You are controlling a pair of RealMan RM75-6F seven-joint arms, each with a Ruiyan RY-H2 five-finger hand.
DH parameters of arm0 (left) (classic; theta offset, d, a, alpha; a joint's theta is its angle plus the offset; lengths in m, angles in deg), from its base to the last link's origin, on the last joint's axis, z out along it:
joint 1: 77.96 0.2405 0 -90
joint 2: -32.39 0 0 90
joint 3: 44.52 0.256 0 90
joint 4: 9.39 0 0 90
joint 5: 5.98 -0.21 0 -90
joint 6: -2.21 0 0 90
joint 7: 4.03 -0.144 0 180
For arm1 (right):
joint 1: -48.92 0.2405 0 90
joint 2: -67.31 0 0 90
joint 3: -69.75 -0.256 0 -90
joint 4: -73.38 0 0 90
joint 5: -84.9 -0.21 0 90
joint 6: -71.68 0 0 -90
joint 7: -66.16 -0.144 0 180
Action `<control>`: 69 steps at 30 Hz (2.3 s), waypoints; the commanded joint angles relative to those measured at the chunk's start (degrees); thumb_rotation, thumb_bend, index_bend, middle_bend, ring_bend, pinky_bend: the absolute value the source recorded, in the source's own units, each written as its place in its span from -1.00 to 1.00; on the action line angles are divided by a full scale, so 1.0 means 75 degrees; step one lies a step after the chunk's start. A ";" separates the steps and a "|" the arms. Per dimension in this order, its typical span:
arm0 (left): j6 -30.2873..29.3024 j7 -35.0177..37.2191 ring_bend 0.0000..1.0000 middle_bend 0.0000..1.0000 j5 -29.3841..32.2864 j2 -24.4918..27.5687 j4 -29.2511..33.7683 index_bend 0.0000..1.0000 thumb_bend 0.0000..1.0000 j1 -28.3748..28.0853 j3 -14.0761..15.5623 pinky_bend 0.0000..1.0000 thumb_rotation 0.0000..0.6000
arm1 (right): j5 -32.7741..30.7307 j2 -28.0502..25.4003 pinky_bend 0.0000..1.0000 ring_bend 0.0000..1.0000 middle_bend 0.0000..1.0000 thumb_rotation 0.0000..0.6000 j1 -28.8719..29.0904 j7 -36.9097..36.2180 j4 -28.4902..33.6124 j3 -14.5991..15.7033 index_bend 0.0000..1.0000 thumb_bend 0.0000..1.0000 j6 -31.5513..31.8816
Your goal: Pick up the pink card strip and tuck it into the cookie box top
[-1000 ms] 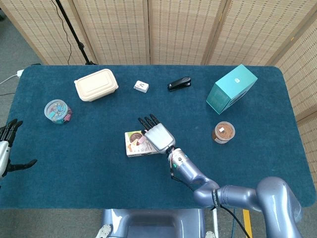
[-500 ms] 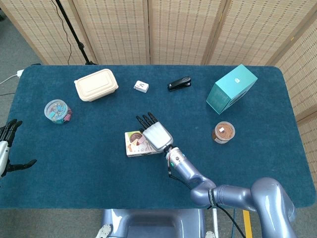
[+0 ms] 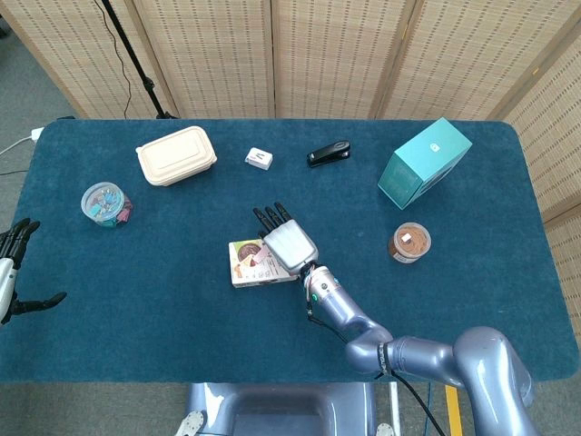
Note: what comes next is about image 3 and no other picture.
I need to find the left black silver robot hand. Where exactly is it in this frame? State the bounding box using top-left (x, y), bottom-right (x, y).
top-left (0, 218), bottom-right (68, 326)

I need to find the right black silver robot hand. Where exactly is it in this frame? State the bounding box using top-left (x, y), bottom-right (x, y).
top-left (252, 202), bottom-right (319, 277)

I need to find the colourful snack box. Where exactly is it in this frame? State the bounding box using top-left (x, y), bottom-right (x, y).
top-left (228, 239), bottom-right (300, 289)

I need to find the small white cardboard box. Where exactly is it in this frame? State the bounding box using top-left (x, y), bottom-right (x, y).
top-left (244, 146), bottom-right (274, 172)

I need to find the black stapler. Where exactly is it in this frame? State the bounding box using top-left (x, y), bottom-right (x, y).
top-left (306, 139), bottom-right (352, 169)

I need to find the clear jar of binder clips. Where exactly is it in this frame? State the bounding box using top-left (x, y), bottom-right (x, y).
top-left (80, 181), bottom-right (134, 227)

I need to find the clear jar of rubber bands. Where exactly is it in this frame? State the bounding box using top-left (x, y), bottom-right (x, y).
top-left (388, 222), bottom-right (432, 265)

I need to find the beige lidded food container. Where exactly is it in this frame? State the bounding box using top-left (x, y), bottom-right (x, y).
top-left (134, 125), bottom-right (218, 187)

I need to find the large teal product box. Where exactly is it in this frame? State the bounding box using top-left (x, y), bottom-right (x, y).
top-left (377, 116), bottom-right (473, 212)

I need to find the blue table mat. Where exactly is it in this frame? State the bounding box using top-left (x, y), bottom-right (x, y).
top-left (0, 118), bottom-right (574, 385)

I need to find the blue-grey robot torso base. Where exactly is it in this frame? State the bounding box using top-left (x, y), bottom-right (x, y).
top-left (184, 381), bottom-right (378, 436)

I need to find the bamboo folding screen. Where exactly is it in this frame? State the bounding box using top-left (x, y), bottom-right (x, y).
top-left (0, 0), bottom-right (581, 314)

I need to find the yellow floor tape strip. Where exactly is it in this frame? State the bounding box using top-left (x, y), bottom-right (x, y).
top-left (444, 383), bottom-right (464, 436)

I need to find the black tripod stand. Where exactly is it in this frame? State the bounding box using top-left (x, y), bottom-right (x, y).
top-left (100, 0), bottom-right (181, 120)

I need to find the white power cable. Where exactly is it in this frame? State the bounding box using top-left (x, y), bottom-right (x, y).
top-left (0, 134), bottom-right (35, 156)

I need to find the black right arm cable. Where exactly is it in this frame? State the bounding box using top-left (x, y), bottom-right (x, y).
top-left (306, 308), bottom-right (448, 436)

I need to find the thin blue cable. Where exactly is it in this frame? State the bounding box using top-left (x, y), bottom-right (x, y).
top-left (424, 381), bottom-right (435, 436)

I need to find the thin black hanging cable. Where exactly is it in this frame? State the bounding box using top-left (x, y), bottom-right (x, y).
top-left (94, 0), bottom-right (133, 120)

